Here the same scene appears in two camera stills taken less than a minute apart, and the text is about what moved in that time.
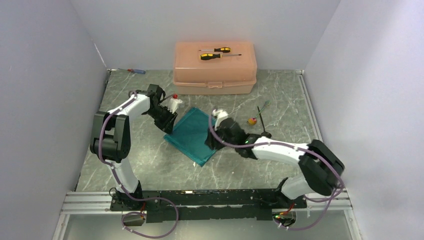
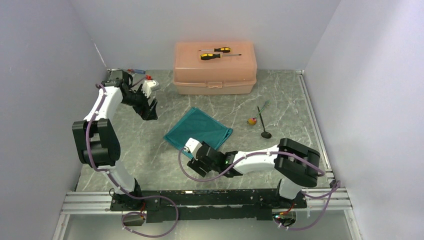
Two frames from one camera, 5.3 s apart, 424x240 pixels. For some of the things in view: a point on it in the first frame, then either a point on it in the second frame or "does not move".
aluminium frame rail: (99, 203) does not move
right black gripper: (212, 142) to (195, 164)
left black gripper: (167, 125) to (152, 114)
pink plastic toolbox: (234, 75) does not move
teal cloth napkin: (188, 137) does not move
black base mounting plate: (198, 205) does not move
